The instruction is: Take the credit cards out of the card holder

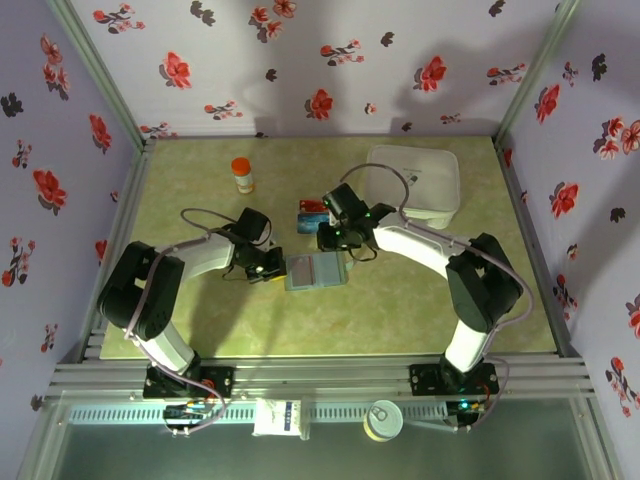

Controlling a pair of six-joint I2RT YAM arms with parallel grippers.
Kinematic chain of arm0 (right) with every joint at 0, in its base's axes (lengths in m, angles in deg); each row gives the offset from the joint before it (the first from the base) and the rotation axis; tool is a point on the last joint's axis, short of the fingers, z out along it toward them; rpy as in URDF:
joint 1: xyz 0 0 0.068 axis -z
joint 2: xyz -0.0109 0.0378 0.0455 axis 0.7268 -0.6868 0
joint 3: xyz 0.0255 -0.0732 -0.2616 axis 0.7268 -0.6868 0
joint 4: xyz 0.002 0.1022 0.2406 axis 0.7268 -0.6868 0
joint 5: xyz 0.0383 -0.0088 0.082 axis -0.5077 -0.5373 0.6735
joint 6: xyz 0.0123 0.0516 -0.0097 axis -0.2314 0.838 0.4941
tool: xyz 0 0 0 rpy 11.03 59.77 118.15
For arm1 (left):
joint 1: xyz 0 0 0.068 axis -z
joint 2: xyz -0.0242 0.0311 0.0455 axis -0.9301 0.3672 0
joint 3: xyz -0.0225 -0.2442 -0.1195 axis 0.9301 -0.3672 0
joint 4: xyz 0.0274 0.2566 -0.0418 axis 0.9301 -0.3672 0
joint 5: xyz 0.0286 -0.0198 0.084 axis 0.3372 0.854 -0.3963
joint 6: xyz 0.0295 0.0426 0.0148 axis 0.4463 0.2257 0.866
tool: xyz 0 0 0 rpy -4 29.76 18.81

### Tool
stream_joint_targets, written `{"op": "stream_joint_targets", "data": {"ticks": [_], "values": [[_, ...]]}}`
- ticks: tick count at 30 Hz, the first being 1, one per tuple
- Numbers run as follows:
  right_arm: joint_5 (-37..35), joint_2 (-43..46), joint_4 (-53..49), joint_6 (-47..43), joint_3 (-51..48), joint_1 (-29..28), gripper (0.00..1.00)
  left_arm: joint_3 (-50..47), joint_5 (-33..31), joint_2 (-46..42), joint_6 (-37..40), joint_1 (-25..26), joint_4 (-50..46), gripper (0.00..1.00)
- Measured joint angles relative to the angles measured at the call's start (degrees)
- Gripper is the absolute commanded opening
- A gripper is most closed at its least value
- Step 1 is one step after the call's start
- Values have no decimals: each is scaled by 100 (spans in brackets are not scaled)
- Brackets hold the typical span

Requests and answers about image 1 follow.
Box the blue red card packet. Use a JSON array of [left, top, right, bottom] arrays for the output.
[[296, 212, 331, 237]]

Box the grey card holder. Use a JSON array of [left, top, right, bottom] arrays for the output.
[[283, 251, 362, 293]]

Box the white square container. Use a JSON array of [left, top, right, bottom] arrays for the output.
[[366, 144, 461, 230]]

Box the orange-capped pill bottle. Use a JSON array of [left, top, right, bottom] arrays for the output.
[[230, 156, 257, 194]]

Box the tin can with pull tab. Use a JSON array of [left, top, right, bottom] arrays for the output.
[[363, 398, 405, 444]]

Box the thin black right gripper wire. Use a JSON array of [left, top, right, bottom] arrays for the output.
[[348, 243, 380, 264]]

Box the lavender right arm cable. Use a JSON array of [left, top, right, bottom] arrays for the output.
[[338, 163, 535, 432]]

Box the lavender arm cable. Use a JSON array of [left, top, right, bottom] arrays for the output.
[[338, 163, 535, 432], [122, 207, 242, 436]]

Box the lavender left arm cable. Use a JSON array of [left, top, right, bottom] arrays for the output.
[[122, 207, 242, 436]]

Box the aluminium long frame rail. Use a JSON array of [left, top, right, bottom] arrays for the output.
[[47, 355, 596, 401]]

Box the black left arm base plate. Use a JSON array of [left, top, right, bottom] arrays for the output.
[[143, 364, 236, 400]]

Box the aluminium side frame rail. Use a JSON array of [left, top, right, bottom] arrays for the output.
[[79, 138, 157, 362], [492, 134, 586, 359]]

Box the white box on rail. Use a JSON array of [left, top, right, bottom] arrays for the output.
[[252, 398, 304, 437]]

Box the grey metal bracket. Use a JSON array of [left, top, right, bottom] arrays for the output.
[[298, 396, 312, 442]]

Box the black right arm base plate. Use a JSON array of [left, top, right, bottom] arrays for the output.
[[408, 363, 500, 396]]

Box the grey slotted cable duct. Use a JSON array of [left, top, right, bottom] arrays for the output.
[[67, 402, 451, 426]]

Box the aluminium corner post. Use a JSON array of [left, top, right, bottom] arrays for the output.
[[47, 0, 147, 147], [494, 0, 586, 141]]

